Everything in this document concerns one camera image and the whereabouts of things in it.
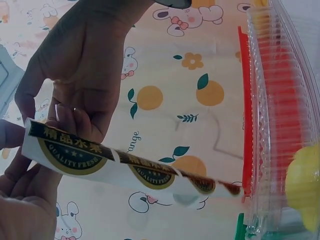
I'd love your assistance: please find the black wrist band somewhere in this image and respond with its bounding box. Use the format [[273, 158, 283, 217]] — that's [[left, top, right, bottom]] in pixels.
[[152, 0, 192, 10]]

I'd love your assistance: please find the strip of gold black stickers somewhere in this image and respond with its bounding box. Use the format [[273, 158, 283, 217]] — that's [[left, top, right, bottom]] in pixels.
[[21, 117, 245, 201]]

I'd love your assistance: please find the yellow lumpy fruit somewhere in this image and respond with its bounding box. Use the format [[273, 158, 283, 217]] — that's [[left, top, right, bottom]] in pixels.
[[284, 146, 320, 234]]

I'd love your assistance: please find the person's left hand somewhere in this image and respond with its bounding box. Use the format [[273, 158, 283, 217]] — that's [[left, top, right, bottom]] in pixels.
[[0, 119, 64, 240]]

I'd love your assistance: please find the person's right hand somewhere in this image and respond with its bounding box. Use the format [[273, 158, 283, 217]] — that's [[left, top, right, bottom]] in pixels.
[[14, 0, 156, 150]]

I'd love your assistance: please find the red plastic tray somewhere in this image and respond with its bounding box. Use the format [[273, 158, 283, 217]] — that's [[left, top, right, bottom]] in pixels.
[[236, 26, 311, 199]]

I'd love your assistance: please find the yellow plastic tray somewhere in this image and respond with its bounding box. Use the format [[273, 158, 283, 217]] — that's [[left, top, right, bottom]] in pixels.
[[251, 0, 272, 38]]

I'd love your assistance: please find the clear plastic clamshell container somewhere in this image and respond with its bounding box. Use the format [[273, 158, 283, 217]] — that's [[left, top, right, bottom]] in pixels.
[[244, 0, 320, 240]]

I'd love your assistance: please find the green plastic tray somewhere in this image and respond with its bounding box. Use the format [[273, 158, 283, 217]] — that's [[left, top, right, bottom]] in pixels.
[[235, 212, 252, 240]]

